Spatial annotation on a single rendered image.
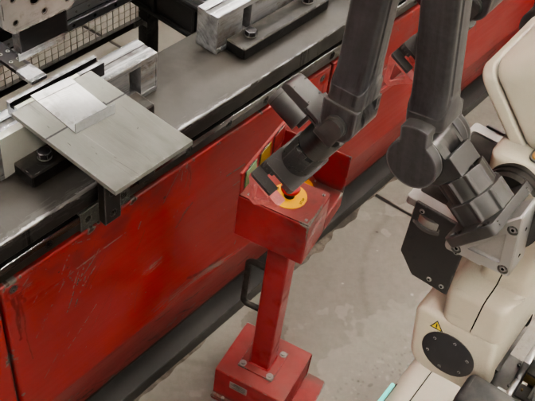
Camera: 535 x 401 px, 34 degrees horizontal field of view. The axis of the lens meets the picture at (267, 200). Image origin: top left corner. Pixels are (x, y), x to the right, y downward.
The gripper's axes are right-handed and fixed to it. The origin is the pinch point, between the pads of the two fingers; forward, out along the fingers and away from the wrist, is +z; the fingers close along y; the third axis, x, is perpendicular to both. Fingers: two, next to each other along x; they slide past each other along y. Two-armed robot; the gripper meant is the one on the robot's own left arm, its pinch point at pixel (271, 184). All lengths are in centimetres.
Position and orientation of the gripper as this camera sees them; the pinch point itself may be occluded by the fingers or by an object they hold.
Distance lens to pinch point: 144.8
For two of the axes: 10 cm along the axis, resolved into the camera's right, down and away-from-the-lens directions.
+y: -6.0, 5.3, -6.0
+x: 6.6, 7.5, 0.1
